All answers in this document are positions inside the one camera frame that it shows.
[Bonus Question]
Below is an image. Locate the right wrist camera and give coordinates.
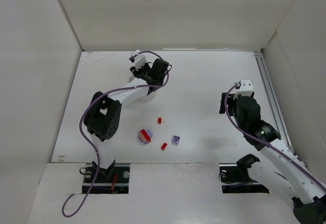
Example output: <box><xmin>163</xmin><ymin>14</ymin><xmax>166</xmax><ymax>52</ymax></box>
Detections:
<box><xmin>234</xmin><ymin>79</ymin><xmax>254</xmax><ymax>99</ymax></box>

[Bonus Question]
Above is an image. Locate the small red lego lower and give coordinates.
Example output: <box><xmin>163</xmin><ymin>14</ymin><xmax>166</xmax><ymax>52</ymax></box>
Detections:
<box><xmin>161</xmin><ymin>143</ymin><xmax>168</xmax><ymax>151</ymax></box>

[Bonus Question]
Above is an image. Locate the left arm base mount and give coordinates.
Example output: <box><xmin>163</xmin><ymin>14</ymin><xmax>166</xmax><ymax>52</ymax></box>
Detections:
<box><xmin>79</xmin><ymin>162</ymin><xmax>130</xmax><ymax>194</ymax></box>

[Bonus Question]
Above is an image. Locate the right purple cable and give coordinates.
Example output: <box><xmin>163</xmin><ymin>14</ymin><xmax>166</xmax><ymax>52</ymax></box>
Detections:
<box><xmin>226</xmin><ymin>82</ymin><xmax>326</xmax><ymax>191</ymax></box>

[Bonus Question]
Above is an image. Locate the white divided round container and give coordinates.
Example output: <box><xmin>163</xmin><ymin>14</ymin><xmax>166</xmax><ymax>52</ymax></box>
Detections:
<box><xmin>129</xmin><ymin>75</ymin><xmax>156</xmax><ymax>101</ymax></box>

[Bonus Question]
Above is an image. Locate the purple red lego assembly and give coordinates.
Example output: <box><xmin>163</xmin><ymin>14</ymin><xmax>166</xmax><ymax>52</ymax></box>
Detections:
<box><xmin>138</xmin><ymin>129</ymin><xmax>153</xmax><ymax>144</ymax></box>

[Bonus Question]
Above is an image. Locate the aluminium rail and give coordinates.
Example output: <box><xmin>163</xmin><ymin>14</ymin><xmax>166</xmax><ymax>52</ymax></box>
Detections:
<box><xmin>254</xmin><ymin>51</ymin><xmax>295</xmax><ymax>154</ymax></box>

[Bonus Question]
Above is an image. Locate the purple square lego brick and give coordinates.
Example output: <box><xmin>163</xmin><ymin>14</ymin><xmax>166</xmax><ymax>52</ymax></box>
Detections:
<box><xmin>172</xmin><ymin>135</ymin><xmax>180</xmax><ymax>145</ymax></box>

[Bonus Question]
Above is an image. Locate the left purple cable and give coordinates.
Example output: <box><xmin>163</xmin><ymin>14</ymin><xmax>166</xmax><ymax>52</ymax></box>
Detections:
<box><xmin>62</xmin><ymin>50</ymin><xmax>173</xmax><ymax>217</ymax></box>

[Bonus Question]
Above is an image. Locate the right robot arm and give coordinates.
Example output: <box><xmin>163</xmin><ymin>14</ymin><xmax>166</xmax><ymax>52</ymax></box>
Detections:
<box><xmin>219</xmin><ymin>92</ymin><xmax>325</xmax><ymax>223</ymax></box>

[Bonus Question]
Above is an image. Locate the purple cable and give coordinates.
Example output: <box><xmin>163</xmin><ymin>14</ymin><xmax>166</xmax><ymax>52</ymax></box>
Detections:
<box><xmin>62</xmin><ymin>50</ymin><xmax>173</xmax><ymax>217</ymax></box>
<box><xmin>226</xmin><ymin>82</ymin><xmax>326</xmax><ymax>191</ymax></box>

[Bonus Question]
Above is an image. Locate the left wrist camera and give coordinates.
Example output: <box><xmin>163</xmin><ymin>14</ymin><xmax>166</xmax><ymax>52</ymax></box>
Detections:
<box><xmin>129</xmin><ymin>49</ymin><xmax>147</xmax><ymax>71</ymax></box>

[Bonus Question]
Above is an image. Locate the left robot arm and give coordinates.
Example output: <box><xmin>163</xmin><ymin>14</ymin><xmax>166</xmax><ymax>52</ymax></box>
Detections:
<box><xmin>79</xmin><ymin>57</ymin><xmax>172</xmax><ymax>178</ymax></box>

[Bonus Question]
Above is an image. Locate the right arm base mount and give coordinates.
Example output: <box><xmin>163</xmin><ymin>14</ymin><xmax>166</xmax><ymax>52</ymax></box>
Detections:
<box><xmin>219</xmin><ymin>154</ymin><xmax>269</xmax><ymax>194</ymax></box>

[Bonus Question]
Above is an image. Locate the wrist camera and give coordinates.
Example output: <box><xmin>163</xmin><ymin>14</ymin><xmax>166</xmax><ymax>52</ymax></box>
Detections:
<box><xmin>129</xmin><ymin>49</ymin><xmax>147</xmax><ymax>71</ymax></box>
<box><xmin>234</xmin><ymin>79</ymin><xmax>254</xmax><ymax>99</ymax></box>

